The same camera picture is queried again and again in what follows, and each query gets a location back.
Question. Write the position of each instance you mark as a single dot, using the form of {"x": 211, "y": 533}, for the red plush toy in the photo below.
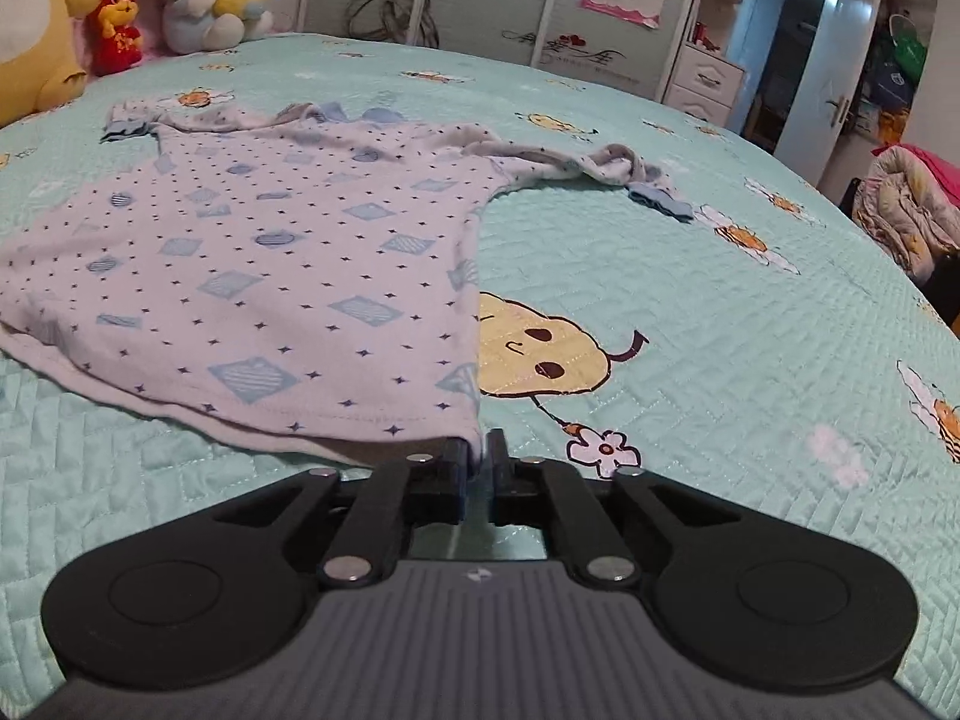
{"x": 116, "y": 30}

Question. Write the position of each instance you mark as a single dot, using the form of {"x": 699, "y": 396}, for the red blanket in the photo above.
{"x": 937, "y": 169}

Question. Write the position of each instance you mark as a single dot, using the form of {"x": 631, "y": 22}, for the folded floral quilt pile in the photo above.
{"x": 907, "y": 225}

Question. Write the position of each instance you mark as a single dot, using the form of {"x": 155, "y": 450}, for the yellow plush toy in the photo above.
{"x": 30, "y": 30}

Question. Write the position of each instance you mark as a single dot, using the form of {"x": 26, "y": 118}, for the white blue-patterned long-sleeve shirt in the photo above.
{"x": 262, "y": 262}

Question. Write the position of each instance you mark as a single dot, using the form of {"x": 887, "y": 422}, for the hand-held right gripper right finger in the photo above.
{"x": 501, "y": 487}

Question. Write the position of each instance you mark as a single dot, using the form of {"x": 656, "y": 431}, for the grey coiled hoops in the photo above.
{"x": 390, "y": 15}

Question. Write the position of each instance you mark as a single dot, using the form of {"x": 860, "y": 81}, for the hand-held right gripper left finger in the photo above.
{"x": 450, "y": 480}

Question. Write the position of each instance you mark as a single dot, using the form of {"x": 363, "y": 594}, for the pink floral cloth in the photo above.
{"x": 150, "y": 30}

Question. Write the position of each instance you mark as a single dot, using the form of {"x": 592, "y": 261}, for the hanging coloured bags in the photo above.
{"x": 896, "y": 75}

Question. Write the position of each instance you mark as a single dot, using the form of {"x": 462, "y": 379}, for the mint quilted bee-print bedspread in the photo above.
{"x": 675, "y": 315}

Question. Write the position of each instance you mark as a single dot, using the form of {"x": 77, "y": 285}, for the white room door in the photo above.
{"x": 825, "y": 67}

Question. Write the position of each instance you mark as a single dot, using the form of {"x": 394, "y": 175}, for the white drawer cabinet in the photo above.
{"x": 705, "y": 82}

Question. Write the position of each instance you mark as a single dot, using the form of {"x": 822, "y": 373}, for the sliding-door wardrobe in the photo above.
{"x": 495, "y": 22}

